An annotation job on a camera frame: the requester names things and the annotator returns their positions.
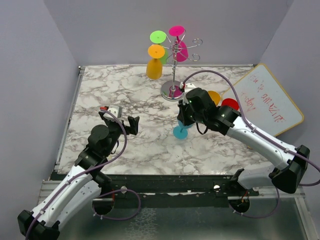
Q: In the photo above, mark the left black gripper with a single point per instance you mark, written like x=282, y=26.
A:
x=133, y=124

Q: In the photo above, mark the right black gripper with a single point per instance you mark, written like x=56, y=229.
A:
x=182, y=115

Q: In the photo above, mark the blue wine glass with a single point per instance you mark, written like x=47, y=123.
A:
x=181, y=130

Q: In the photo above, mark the yellow wine glass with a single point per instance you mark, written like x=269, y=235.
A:
x=216, y=98

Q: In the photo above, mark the red wine glass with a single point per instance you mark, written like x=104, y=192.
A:
x=230, y=103

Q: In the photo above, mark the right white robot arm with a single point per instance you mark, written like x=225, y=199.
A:
x=288, y=163

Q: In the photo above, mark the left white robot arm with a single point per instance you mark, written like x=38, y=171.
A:
x=84, y=182

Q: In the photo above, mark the chrome wine glass rack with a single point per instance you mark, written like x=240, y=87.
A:
x=170, y=89

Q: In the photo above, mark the orange wine glass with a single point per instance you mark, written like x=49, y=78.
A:
x=154, y=67

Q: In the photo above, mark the pink wine glass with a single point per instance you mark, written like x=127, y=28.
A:
x=178, y=31

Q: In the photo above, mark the green wine glass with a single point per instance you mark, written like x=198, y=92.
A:
x=159, y=37

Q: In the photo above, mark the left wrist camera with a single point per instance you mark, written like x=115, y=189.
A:
x=114, y=109

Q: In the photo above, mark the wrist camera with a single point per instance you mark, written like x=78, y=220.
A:
x=185, y=88
x=114, y=109

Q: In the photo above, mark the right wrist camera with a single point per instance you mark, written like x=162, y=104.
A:
x=185, y=88

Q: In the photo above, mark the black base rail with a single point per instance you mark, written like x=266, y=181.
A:
x=171, y=191

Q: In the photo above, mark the whiteboard with yellow frame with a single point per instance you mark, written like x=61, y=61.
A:
x=265, y=102

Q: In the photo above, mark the aluminium frame rail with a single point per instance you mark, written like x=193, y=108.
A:
x=81, y=71

